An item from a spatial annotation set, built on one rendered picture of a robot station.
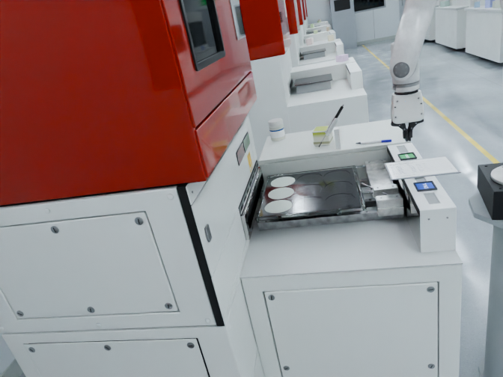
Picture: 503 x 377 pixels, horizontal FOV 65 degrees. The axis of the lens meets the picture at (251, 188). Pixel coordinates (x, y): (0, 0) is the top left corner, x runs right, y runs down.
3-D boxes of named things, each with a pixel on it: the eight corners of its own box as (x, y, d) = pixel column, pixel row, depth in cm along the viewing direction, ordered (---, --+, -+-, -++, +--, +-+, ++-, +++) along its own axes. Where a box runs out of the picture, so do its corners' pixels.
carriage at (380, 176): (378, 217, 129) (378, 209, 128) (365, 173, 162) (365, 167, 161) (403, 215, 128) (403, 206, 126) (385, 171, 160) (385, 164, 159)
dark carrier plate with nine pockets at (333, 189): (258, 218, 135) (258, 216, 135) (269, 178, 166) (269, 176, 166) (361, 208, 128) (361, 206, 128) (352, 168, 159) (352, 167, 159)
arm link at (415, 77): (418, 83, 124) (421, 77, 131) (417, 40, 118) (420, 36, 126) (390, 86, 127) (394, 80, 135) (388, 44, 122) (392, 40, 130)
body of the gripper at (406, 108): (391, 93, 128) (393, 126, 133) (425, 87, 126) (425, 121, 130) (388, 88, 135) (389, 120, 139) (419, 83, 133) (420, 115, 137)
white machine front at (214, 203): (216, 326, 101) (176, 187, 86) (257, 191, 174) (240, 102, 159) (228, 325, 101) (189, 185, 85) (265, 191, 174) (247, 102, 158)
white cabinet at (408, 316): (281, 450, 151) (239, 279, 119) (294, 287, 237) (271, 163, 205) (462, 455, 137) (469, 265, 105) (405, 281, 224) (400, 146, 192)
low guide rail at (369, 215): (259, 230, 142) (257, 223, 141) (260, 227, 144) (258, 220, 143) (403, 217, 132) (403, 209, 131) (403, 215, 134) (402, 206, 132)
